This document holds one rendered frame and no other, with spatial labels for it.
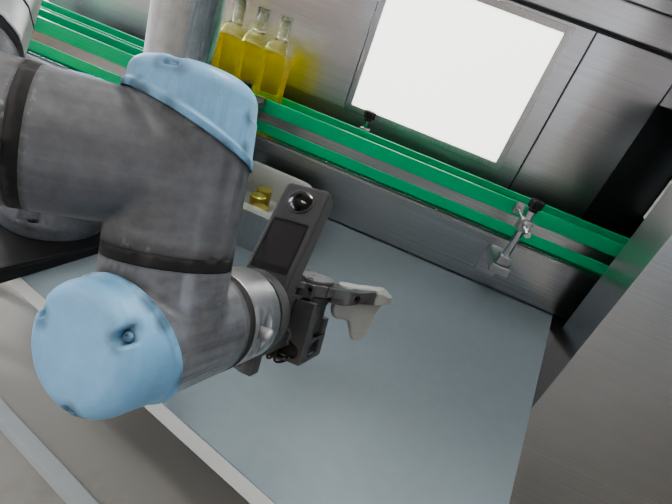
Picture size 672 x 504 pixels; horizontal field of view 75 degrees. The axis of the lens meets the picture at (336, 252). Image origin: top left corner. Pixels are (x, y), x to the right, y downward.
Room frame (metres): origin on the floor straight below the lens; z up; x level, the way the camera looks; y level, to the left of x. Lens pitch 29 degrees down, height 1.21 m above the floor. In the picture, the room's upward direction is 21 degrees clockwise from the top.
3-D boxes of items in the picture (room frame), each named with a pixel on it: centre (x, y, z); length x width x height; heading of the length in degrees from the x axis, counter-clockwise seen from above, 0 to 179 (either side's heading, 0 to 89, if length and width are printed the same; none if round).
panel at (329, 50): (1.20, 0.13, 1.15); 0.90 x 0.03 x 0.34; 84
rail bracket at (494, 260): (0.89, -0.34, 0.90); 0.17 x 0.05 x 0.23; 174
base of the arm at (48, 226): (0.58, 0.45, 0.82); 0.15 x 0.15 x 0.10
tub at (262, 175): (0.84, 0.20, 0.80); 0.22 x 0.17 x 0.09; 174
